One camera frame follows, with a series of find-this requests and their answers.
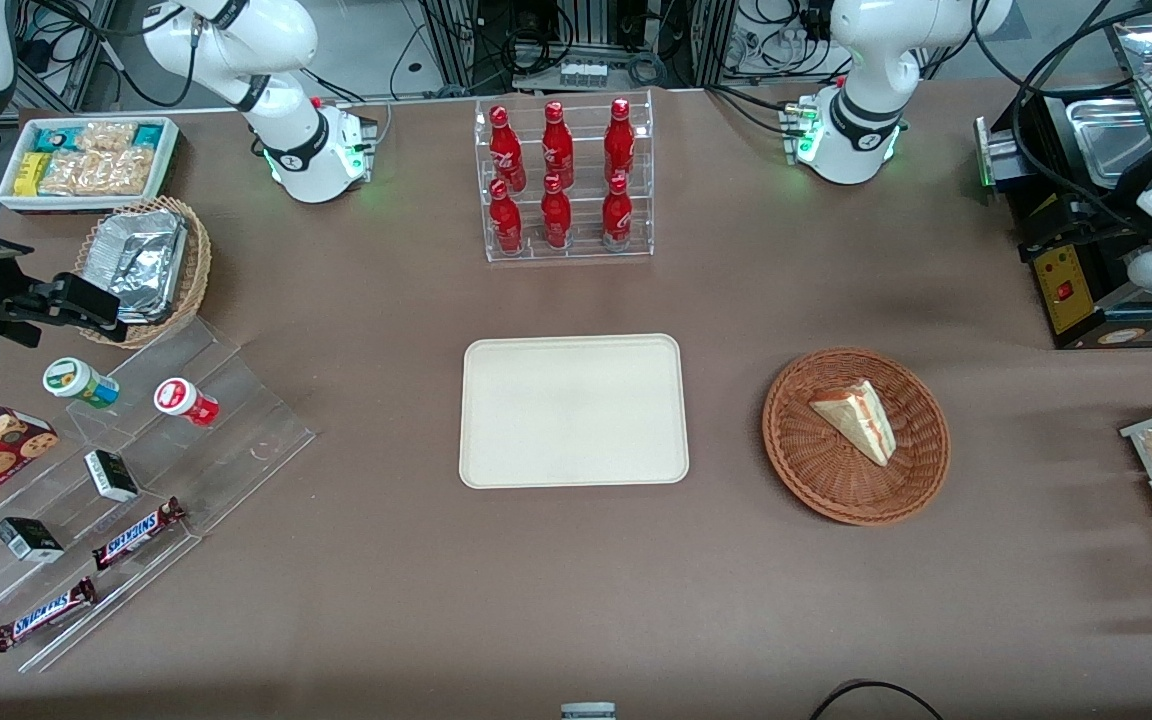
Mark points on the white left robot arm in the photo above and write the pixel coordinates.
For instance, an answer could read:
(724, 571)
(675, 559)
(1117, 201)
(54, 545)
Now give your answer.
(864, 115)

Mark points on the clear cracker bag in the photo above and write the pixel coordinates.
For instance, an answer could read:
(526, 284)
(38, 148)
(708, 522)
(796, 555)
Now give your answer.
(101, 173)
(106, 136)

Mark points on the white power strip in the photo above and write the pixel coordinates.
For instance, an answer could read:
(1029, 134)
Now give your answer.
(584, 72)

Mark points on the snickers bar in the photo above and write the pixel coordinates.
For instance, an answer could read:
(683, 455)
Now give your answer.
(44, 614)
(136, 533)

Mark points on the black machine with yellow panel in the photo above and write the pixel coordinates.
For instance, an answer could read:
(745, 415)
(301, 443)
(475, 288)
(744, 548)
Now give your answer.
(1044, 145)

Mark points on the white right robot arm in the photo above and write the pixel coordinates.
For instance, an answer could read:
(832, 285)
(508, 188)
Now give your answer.
(288, 125)

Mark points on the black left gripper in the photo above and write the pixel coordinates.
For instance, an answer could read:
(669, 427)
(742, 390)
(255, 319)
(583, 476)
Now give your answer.
(1099, 232)

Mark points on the yellow snack packet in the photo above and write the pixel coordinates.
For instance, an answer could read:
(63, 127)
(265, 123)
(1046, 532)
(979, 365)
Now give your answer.
(31, 174)

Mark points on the light wicker basket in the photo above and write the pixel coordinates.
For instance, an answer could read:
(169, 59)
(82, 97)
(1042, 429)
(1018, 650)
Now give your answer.
(196, 270)

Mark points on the triangle sandwich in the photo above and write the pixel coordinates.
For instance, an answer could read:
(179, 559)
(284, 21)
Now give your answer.
(861, 420)

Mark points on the red lid cup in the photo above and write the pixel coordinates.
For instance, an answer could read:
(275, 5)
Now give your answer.
(183, 399)

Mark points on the stacked aluminium foil trays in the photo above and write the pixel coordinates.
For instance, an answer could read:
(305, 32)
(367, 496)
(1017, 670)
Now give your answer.
(141, 262)

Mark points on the green lid cup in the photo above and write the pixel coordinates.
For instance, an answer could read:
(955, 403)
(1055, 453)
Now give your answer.
(76, 381)

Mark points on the small black box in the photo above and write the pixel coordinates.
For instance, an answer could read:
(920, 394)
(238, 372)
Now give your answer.
(112, 476)
(28, 540)

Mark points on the brown wicker basket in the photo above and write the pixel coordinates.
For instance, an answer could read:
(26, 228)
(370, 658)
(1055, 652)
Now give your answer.
(836, 480)

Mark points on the red bottle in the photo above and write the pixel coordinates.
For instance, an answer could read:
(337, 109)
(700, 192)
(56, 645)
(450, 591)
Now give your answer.
(558, 145)
(556, 218)
(506, 150)
(617, 218)
(506, 222)
(619, 142)

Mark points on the cream plastic tray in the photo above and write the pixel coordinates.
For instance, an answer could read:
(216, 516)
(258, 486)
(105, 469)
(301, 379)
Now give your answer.
(573, 412)

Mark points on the clear acrylic stepped display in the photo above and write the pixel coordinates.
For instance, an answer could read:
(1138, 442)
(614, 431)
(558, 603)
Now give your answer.
(236, 420)

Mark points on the teal snack packet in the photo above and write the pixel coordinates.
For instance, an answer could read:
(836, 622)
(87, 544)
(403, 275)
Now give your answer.
(149, 136)
(56, 138)

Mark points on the white snack bin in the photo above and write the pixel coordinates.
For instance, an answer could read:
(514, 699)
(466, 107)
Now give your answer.
(166, 165)

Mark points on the clear acrylic bottle rack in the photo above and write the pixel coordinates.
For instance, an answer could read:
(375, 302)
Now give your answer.
(581, 215)

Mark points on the stainless steel tray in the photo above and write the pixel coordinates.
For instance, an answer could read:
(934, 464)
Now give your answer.
(1106, 140)

